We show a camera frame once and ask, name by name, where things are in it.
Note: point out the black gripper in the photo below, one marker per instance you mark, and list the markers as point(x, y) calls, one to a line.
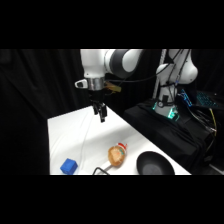
point(96, 96)

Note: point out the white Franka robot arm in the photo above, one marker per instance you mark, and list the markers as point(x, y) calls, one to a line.
point(95, 65)

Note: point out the white tablecloth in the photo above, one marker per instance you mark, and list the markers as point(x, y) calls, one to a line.
point(76, 140)

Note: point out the gingerbread plush with santa hat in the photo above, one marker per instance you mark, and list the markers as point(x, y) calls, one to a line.
point(116, 156)

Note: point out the blue cube block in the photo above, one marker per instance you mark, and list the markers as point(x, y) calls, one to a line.
point(69, 166)

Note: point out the white vertical pole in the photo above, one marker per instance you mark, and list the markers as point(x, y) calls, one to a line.
point(159, 73)

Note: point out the black electronics box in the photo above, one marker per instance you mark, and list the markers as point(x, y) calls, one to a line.
point(173, 115)

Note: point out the black curtain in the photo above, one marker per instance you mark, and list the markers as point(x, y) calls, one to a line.
point(26, 100)

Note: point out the black round bowl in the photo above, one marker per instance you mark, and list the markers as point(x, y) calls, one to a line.
point(154, 164)

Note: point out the black draped robot stand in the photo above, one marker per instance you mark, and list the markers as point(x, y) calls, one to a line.
point(173, 136)

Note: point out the keyboard with blue backlight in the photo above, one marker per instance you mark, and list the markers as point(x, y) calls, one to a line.
point(206, 99)

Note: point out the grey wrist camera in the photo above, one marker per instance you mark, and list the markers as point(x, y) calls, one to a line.
point(81, 84)

